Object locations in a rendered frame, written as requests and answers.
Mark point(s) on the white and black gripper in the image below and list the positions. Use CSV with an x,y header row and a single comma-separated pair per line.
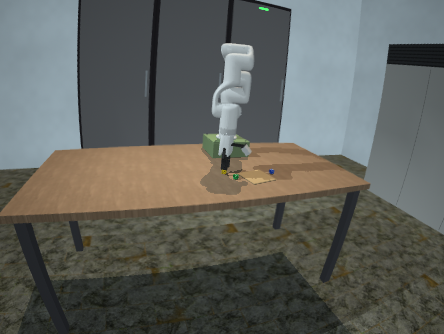
x,y
225,147

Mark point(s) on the tan square mat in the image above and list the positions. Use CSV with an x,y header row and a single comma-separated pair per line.
x,y
256,176

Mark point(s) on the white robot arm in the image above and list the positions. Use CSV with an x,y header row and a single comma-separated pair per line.
x,y
233,76

